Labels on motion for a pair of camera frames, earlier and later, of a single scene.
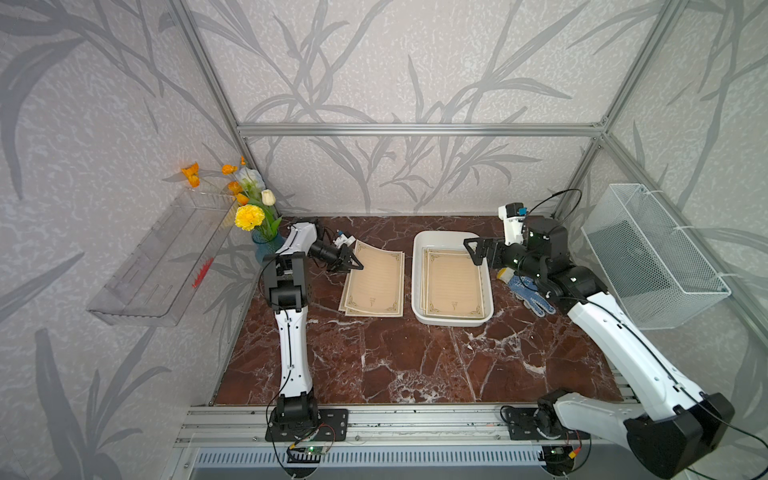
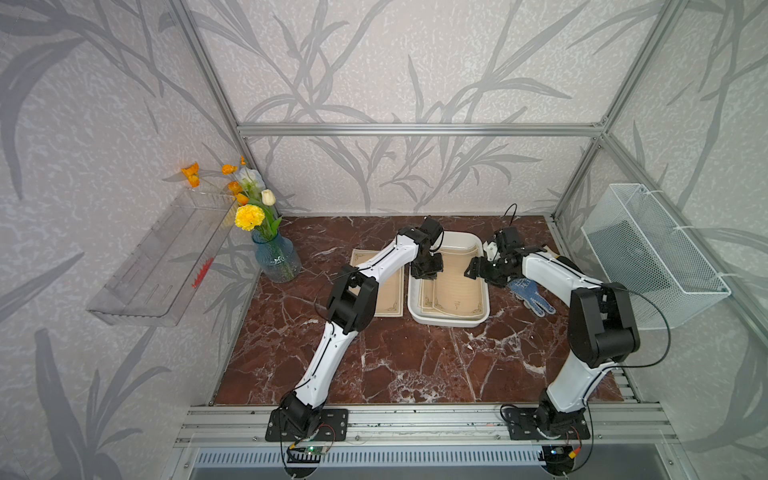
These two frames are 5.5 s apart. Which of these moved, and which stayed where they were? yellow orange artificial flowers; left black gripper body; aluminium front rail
Moved: left black gripper body
Stayed: yellow orange artificial flowers; aluminium front rail
